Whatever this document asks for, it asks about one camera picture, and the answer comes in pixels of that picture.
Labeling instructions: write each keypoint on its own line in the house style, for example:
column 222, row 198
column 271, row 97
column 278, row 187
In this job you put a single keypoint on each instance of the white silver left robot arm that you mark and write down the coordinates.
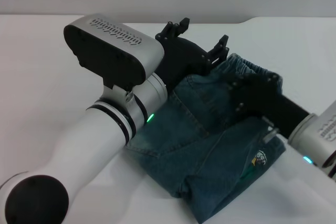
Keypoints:
column 86, row 140

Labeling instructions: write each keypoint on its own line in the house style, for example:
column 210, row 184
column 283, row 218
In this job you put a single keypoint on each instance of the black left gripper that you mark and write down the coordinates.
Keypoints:
column 181, row 58

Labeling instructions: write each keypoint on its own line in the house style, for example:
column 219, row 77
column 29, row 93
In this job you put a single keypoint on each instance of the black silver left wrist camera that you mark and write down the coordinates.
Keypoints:
column 113, row 51

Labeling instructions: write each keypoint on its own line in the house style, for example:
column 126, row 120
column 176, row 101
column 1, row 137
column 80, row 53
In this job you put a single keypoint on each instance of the blue denim shorts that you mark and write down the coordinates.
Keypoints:
column 210, row 142

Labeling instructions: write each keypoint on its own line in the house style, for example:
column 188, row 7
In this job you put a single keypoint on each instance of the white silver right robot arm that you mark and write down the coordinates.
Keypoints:
column 312, row 145

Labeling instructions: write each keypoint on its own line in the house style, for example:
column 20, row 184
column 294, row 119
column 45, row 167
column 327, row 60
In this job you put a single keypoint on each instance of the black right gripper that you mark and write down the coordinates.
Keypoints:
column 273, row 100

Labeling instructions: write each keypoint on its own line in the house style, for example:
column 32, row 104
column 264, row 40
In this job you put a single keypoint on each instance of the silver left camera bracket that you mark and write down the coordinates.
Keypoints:
column 123, row 95

